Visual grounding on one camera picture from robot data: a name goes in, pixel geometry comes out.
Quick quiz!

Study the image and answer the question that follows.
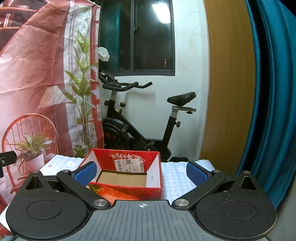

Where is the checkered strawberry print bedsheet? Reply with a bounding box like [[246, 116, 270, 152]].
[[0, 155, 216, 232]]

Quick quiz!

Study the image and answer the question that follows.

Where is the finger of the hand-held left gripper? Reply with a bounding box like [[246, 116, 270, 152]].
[[0, 151, 17, 166]]

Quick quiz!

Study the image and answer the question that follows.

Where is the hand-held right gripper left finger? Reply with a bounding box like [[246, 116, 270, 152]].
[[20, 161, 111, 210]]

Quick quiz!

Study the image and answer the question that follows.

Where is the black exercise bike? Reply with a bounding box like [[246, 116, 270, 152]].
[[98, 71, 197, 163]]

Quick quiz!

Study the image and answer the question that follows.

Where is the dark framed window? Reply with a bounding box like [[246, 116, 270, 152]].
[[98, 0, 175, 77]]

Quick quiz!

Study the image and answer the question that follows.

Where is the wooden door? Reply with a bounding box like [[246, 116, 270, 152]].
[[200, 0, 258, 175]]

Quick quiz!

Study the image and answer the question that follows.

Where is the white plastic bag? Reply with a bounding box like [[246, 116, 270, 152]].
[[97, 46, 110, 62]]

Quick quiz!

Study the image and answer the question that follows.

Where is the teal curtain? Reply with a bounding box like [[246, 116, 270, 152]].
[[236, 0, 296, 209]]

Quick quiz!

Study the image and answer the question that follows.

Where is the red strawberry print cardboard box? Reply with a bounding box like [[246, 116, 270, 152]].
[[78, 148, 163, 202]]

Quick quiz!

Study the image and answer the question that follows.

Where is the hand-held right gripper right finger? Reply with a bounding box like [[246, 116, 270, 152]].
[[171, 161, 265, 210]]

